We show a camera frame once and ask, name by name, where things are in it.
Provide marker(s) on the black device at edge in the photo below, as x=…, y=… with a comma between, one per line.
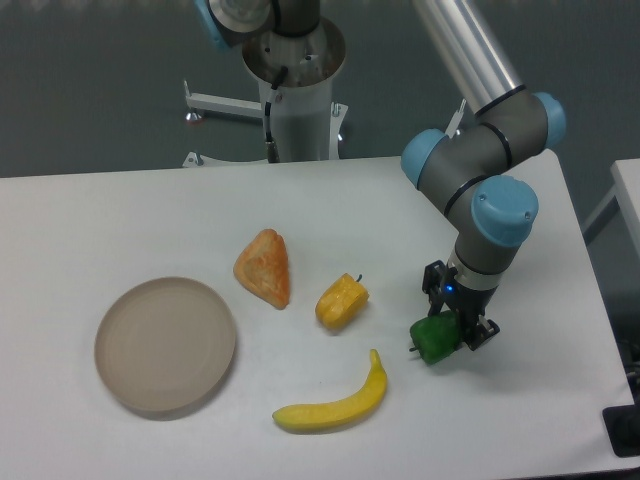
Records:
x=622, y=425

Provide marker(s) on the green toy pepper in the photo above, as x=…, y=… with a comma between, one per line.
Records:
x=435, y=337

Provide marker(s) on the yellow toy banana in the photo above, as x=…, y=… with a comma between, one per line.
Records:
x=321, y=417

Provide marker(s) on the beige round plate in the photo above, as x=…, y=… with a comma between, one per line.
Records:
x=165, y=347

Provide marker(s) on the orange toy sandwich triangle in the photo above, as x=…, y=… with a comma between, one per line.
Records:
x=262, y=268

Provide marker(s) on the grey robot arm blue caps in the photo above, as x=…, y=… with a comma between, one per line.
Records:
x=465, y=175

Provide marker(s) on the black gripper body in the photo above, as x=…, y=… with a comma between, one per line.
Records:
x=458, y=294

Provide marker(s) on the yellow toy pepper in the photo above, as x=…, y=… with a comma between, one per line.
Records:
x=341, y=302

